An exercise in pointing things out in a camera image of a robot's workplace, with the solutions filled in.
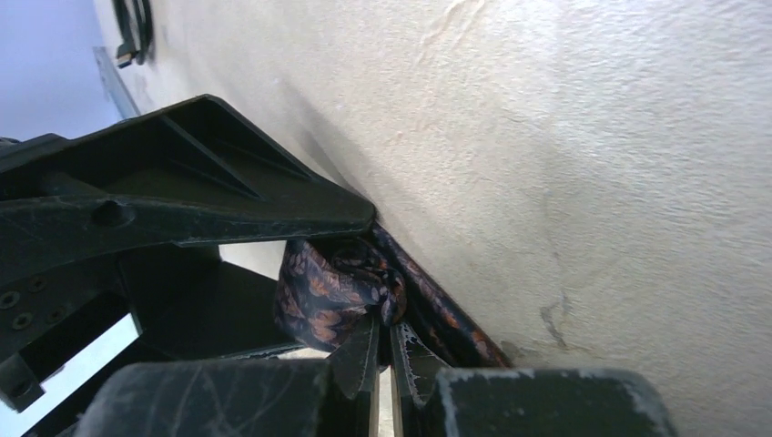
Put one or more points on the brown patterned necktie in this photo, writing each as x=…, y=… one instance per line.
x=327, y=286

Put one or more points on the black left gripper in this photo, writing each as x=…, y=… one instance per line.
x=186, y=304

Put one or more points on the aluminium frame rail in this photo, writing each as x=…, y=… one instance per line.
x=114, y=85

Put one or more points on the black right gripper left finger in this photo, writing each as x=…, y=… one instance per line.
x=241, y=397

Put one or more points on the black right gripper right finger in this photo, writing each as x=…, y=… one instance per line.
x=432, y=398

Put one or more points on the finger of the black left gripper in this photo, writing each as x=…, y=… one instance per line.
x=196, y=173

